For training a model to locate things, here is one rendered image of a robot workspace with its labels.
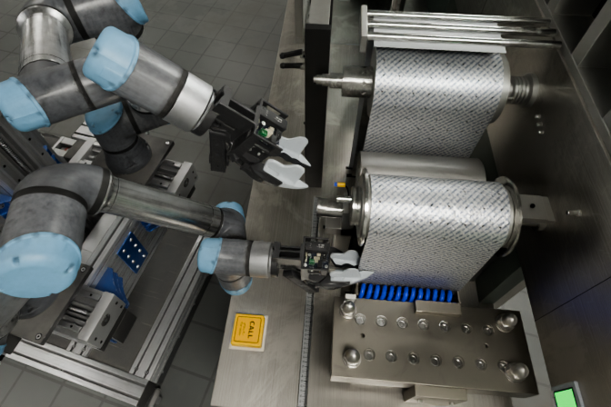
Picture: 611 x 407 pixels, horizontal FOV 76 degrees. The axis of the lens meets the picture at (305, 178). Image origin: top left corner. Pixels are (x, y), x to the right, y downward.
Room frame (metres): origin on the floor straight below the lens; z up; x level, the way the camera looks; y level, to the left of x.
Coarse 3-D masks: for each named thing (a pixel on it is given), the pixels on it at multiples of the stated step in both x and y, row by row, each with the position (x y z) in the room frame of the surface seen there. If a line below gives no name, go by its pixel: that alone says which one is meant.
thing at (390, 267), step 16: (368, 256) 0.32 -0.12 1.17; (384, 256) 0.31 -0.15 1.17; (400, 256) 0.31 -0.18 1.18; (416, 256) 0.31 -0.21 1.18; (432, 256) 0.31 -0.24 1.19; (448, 256) 0.31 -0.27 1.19; (464, 256) 0.30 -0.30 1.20; (384, 272) 0.31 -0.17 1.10; (400, 272) 0.31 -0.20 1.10; (416, 272) 0.31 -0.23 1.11; (432, 272) 0.31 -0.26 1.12; (448, 272) 0.30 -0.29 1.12; (464, 272) 0.30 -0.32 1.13; (432, 288) 0.30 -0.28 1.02; (448, 288) 0.30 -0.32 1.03
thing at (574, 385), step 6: (564, 384) 0.09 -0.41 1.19; (570, 384) 0.09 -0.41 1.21; (576, 384) 0.09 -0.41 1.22; (552, 390) 0.09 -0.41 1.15; (558, 390) 0.08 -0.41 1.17; (564, 390) 0.08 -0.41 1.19; (576, 390) 0.08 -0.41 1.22; (576, 396) 0.07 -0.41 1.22; (576, 402) 0.06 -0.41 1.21; (582, 402) 0.06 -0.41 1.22
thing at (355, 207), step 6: (354, 186) 0.41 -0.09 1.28; (360, 186) 0.41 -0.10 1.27; (354, 192) 0.39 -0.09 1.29; (360, 192) 0.39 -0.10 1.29; (354, 198) 0.38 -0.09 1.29; (360, 198) 0.38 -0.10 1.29; (354, 204) 0.37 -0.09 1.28; (360, 204) 0.37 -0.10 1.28; (354, 210) 0.36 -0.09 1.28; (360, 210) 0.36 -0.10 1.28; (348, 216) 0.38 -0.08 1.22; (354, 216) 0.35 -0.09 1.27; (354, 222) 0.35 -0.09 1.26
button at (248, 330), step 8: (240, 320) 0.26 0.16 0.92; (248, 320) 0.26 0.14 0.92; (256, 320) 0.26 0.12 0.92; (264, 320) 0.26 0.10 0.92; (240, 328) 0.24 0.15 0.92; (248, 328) 0.24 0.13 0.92; (256, 328) 0.24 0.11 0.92; (232, 336) 0.22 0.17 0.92; (240, 336) 0.22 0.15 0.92; (248, 336) 0.22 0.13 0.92; (256, 336) 0.22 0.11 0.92; (232, 344) 0.21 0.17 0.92; (240, 344) 0.21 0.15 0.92; (248, 344) 0.21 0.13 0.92; (256, 344) 0.21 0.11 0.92
